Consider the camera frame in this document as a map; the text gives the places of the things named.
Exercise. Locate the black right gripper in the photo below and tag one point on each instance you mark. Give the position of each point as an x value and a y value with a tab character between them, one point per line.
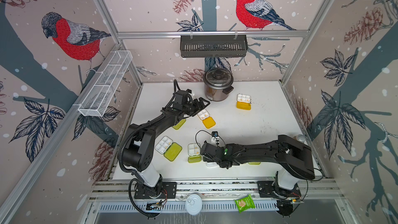
205	158

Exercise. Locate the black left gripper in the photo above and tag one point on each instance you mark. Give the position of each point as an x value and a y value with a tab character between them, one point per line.
197	108

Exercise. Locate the clear white pillbox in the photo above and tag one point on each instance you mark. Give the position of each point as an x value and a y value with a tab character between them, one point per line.
211	164

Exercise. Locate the yellow pillbox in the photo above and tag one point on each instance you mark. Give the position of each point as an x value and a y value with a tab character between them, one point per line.
206	119
243	102

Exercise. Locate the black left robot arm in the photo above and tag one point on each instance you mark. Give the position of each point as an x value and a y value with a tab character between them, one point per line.
136	150

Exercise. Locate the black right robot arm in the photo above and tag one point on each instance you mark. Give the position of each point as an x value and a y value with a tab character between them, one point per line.
294	156

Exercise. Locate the silver rice cooker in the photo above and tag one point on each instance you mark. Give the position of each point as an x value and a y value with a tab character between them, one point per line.
218	84

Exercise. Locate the small green pillbox front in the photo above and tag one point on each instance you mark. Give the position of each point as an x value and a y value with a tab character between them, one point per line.
194	153

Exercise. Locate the green snack packet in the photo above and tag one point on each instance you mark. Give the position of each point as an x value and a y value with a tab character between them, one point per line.
245	203

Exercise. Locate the white round lid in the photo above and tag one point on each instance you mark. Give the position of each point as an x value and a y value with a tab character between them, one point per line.
193	204

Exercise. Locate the small white cup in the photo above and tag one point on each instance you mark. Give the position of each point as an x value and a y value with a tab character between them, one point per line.
301	138

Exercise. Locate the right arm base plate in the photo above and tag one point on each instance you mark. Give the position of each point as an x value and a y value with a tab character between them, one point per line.
269	189

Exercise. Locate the black hanging wire basket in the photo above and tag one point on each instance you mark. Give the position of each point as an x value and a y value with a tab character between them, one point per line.
213	46

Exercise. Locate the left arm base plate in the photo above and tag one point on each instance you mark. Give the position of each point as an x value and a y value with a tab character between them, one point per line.
161	190

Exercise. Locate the white wire mesh shelf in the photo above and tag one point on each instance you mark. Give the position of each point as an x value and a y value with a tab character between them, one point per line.
100	95

